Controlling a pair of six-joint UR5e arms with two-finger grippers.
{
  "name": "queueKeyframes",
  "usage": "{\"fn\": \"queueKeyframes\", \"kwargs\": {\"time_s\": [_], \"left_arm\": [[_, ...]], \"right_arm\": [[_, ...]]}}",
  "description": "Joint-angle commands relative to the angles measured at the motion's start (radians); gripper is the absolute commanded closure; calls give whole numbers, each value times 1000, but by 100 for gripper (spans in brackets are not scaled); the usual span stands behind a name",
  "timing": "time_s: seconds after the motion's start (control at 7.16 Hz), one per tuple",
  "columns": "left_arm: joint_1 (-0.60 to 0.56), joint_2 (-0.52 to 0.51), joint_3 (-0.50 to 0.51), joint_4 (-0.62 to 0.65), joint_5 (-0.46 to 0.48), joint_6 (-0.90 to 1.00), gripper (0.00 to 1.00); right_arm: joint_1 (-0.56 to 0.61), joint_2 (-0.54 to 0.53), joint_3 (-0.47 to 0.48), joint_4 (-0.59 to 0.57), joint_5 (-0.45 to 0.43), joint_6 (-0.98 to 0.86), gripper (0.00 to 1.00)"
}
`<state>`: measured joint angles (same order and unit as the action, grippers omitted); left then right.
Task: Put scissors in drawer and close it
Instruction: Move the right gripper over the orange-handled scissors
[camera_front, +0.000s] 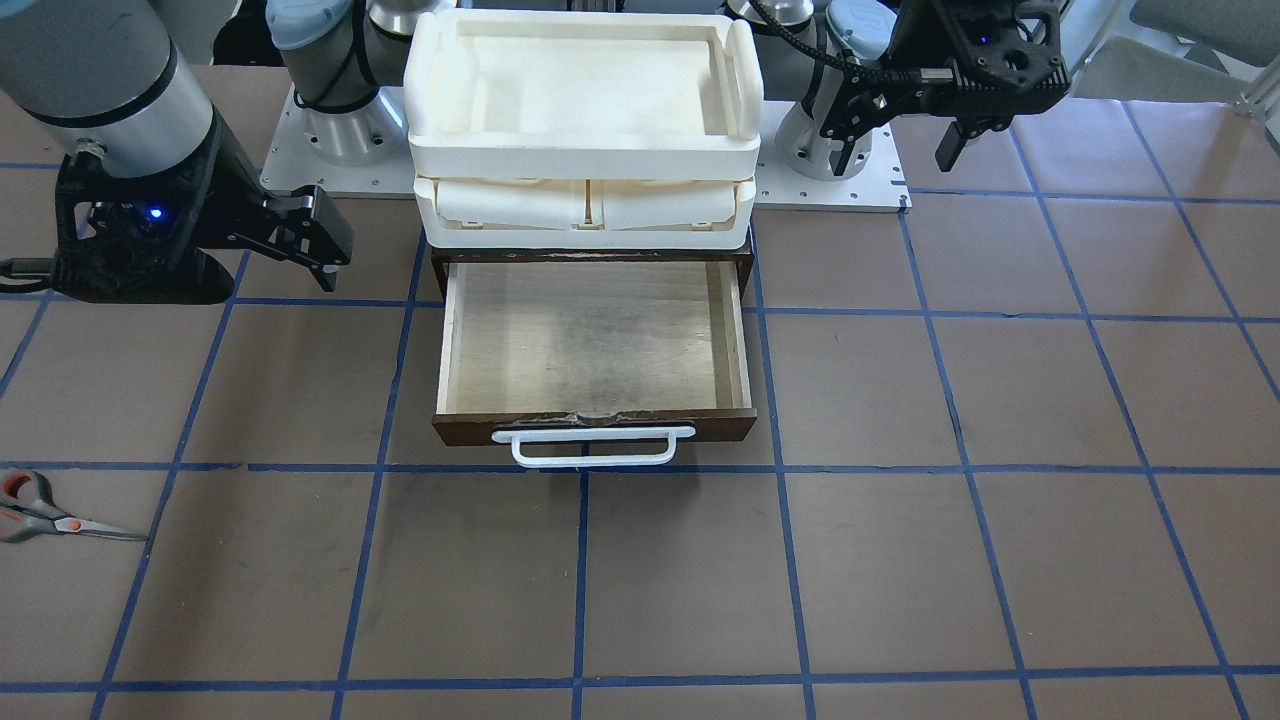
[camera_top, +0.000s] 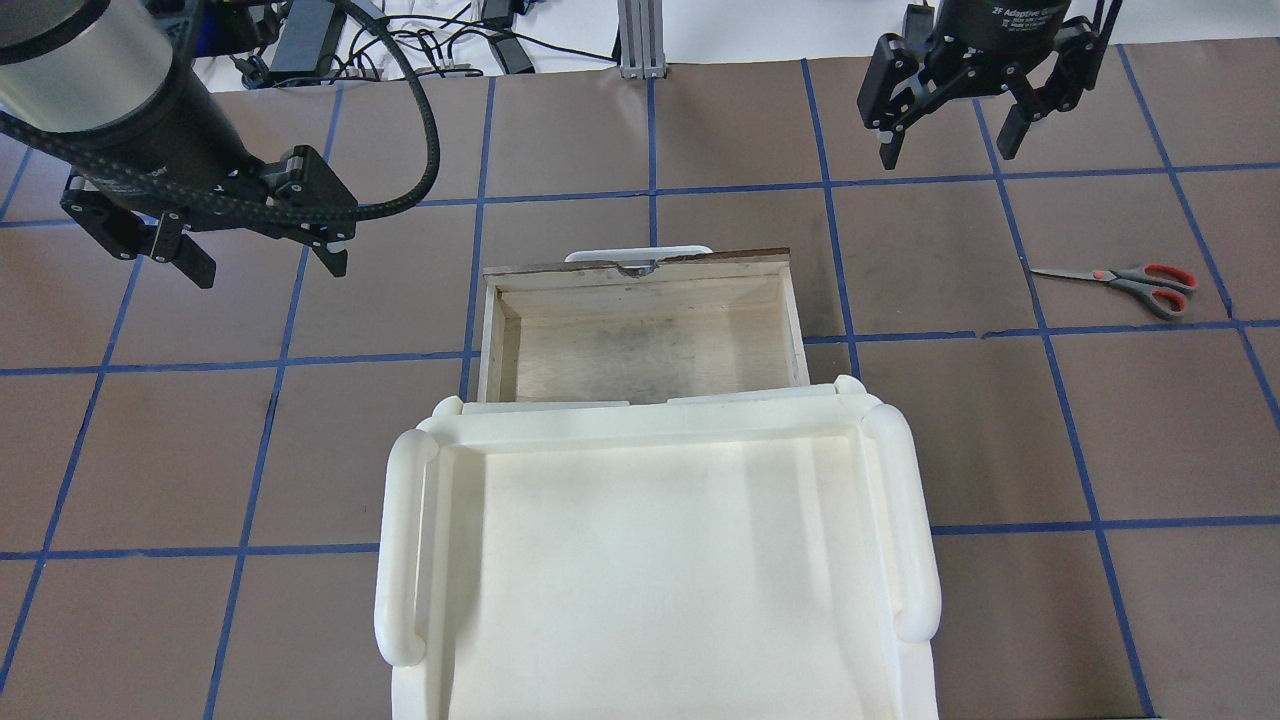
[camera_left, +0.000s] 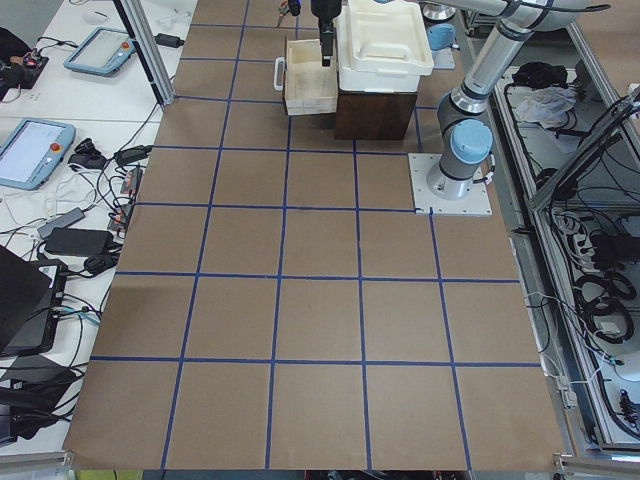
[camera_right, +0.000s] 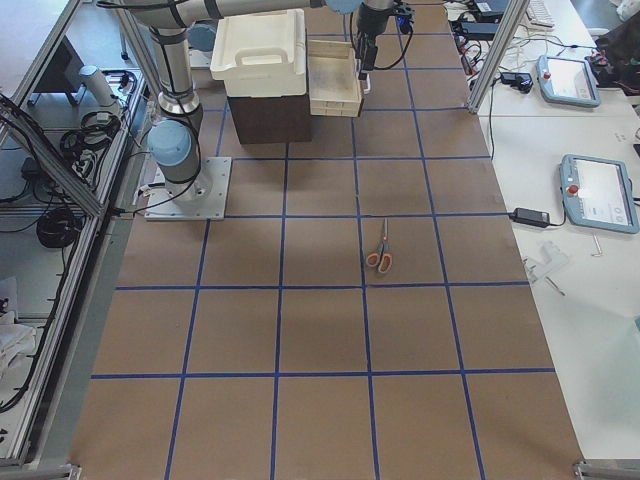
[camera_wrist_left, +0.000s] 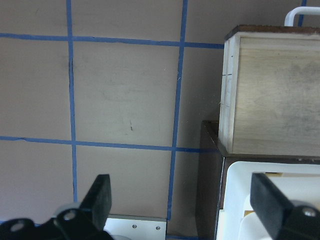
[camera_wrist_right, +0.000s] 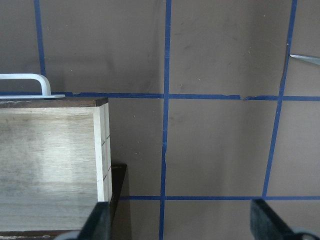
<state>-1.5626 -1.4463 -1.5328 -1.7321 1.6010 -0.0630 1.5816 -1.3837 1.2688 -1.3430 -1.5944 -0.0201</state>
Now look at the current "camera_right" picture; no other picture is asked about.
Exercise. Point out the black power adapter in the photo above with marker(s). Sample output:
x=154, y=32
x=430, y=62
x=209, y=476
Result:
x=536, y=218

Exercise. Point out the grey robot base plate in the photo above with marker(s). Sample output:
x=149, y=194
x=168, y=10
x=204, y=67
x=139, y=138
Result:
x=205, y=199

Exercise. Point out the white drawer handle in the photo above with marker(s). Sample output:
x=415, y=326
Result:
x=365, y=82

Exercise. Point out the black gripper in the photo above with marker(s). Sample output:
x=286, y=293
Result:
x=370, y=21

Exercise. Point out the small allen key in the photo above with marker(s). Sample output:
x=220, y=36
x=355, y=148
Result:
x=598, y=250

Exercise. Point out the aluminium frame rail left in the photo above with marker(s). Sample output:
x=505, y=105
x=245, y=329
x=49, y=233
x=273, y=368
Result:
x=51, y=161

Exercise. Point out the teach pendant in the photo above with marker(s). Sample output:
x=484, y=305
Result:
x=597, y=193
x=567, y=81

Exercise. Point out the orange grey handled scissors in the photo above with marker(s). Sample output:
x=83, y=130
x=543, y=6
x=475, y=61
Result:
x=381, y=259

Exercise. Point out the clear plastic bracket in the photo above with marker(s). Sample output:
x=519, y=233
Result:
x=552, y=259

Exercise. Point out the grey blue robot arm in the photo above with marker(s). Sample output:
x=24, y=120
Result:
x=169, y=21

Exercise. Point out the aluminium frame post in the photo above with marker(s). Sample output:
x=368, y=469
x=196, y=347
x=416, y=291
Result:
x=502, y=39

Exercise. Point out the upper teach pendant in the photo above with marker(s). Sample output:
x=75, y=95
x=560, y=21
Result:
x=567, y=81

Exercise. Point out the lower teach pendant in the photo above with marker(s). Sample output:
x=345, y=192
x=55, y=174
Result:
x=597, y=193

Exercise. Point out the white plastic storage box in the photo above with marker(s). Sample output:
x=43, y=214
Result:
x=261, y=55

